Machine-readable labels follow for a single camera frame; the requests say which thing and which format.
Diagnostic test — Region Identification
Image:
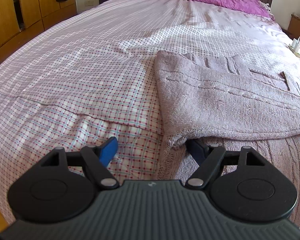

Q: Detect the pink knitted cardigan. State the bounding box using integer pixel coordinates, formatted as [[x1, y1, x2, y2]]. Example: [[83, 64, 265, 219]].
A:
[[154, 51, 300, 226]]

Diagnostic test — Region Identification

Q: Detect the pink checkered bed sheet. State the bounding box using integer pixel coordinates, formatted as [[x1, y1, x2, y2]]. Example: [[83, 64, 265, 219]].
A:
[[0, 0, 300, 224]]

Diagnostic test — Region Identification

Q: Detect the power strip with white chargers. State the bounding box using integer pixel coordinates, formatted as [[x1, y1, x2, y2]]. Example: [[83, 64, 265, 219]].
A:
[[288, 35, 300, 61]]

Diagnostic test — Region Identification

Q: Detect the wooden side cabinet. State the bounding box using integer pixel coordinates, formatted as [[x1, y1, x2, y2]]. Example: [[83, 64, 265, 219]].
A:
[[287, 14, 300, 40]]

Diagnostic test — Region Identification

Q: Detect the orange wooden wardrobe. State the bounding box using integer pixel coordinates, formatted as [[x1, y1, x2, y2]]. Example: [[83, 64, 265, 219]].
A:
[[0, 0, 77, 64]]

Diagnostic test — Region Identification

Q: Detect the wall power socket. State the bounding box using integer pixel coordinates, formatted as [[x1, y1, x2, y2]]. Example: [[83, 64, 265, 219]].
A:
[[84, 0, 94, 7]]

